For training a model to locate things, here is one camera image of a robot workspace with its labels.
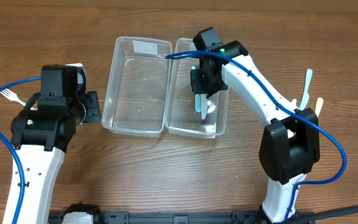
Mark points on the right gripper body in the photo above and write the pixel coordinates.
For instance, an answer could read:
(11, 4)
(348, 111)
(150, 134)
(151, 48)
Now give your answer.
(198, 82)

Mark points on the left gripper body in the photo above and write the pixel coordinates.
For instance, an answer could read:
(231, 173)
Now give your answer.
(92, 107)

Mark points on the clear plastic container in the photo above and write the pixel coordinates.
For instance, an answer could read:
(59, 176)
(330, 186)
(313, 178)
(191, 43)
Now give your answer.
(181, 118)
(137, 87)

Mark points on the cream yellow plastic knife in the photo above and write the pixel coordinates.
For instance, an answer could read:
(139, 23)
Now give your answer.
(318, 106)

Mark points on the pale blue plastic knife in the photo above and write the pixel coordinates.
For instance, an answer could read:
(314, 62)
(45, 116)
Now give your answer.
(204, 105)

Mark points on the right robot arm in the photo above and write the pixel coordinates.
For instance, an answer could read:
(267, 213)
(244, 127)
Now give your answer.
(289, 148)

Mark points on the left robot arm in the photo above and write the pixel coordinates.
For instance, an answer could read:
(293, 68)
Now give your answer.
(41, 133)

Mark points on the pale blue plastic fork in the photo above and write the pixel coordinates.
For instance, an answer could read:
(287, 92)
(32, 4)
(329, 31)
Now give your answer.
(81, 73)

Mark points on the white plastic fork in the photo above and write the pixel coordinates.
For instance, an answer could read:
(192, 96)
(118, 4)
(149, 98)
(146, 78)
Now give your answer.
(10, 95)

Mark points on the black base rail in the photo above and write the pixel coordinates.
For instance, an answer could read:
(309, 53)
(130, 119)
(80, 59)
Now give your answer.
(88, 213)

